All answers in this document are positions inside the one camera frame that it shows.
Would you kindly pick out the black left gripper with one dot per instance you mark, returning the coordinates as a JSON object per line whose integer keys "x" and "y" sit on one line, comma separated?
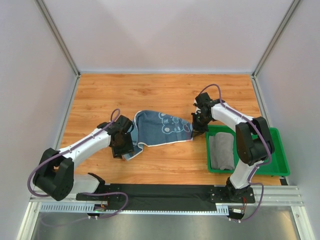
{"x": 122, "y": 150}

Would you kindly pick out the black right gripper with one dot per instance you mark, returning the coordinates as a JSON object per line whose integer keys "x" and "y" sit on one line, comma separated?
{"x": 198, "y": 125}

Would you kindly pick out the grey terry towel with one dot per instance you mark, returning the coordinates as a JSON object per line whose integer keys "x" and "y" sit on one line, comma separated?
{"x": 221, "y": 149}

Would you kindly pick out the blue patterned towel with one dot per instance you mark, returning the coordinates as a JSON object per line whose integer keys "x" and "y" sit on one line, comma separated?
{"x": 152, "y": 129}

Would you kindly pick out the green plastic tray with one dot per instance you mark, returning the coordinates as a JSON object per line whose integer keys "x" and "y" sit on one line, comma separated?
{"x": 278, "y": 167}

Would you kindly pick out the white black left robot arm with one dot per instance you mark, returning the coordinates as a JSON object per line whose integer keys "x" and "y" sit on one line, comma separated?
{"x": 55, "y": 174}

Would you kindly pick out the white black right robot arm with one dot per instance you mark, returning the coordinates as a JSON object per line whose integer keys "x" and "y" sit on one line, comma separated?
{"x": 253, "y": 141}

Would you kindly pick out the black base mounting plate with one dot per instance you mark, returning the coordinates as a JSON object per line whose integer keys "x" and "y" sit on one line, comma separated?
{"x": 170, "y": 197}

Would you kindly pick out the aluminium front rail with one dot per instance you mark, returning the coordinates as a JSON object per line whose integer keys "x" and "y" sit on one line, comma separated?
{"x": 107, "y": 203}

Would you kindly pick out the aluminium frame post right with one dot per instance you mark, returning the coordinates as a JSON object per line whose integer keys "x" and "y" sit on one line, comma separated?
{"x": 276, "y": 36}

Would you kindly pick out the aluminium frame post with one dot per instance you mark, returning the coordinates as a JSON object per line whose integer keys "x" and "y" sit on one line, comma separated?
{"x": 57, "y": 35}
{"x": 276, "y": 36}

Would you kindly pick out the aluminium frame post left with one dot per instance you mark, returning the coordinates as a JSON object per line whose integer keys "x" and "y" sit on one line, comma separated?
{"x": 57, "y": 35}

